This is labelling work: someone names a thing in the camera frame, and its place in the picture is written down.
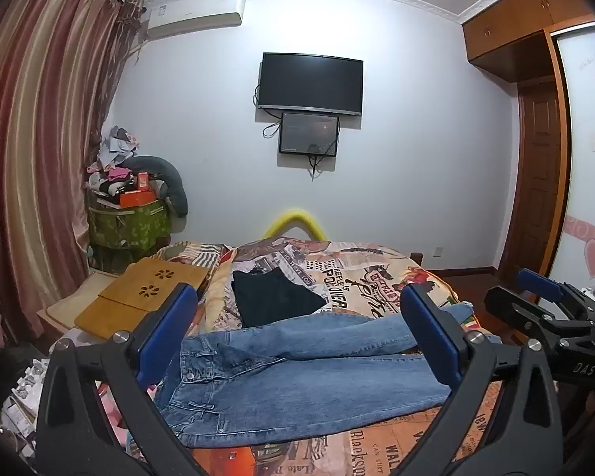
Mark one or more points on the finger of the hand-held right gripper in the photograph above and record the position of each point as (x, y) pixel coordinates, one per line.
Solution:
(543, 285)
(513, 305)

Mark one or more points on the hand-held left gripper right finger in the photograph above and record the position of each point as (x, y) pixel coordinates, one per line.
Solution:
(429, 337)

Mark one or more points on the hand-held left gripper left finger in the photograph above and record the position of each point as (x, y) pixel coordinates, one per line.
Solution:
(168, 329)

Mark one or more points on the blue denim jeans pants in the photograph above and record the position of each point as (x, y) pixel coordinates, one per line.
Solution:
(297, 382)

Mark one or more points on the bamboo lap desk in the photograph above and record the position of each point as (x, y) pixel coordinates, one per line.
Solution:
(129, 297)

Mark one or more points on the green fabric cabinet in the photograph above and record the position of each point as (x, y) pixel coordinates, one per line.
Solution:
(129, 230)

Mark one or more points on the black folded garment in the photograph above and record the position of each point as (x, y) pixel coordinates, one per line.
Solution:
(272, 297)

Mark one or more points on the beige cushion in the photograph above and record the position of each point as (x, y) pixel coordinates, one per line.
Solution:
(54, 313)

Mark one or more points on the printed blanket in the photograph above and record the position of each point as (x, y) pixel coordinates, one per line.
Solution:
(327, 277)

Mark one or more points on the white sliding door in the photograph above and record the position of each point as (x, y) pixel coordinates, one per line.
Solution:
(587, 158)

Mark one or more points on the orange box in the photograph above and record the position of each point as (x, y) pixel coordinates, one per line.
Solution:
(136, 199)

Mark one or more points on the wooden wardrobe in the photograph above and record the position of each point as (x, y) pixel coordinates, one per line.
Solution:
(525, 124)

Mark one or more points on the yellow foam tube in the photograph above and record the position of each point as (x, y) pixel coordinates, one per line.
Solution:
(293, 223)

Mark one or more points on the pile of clothes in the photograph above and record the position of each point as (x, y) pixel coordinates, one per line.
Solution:
(114, 163)

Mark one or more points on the striped curtain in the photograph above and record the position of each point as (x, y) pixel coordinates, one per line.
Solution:
(39, 148)

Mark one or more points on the white air conditioner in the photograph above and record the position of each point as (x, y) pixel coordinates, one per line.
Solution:
(193, 12)

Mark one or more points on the small wall monitor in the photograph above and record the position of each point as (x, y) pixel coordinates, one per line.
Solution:
(308, 134)

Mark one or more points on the large wall television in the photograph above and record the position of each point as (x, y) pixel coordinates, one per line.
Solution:
(311, 82)

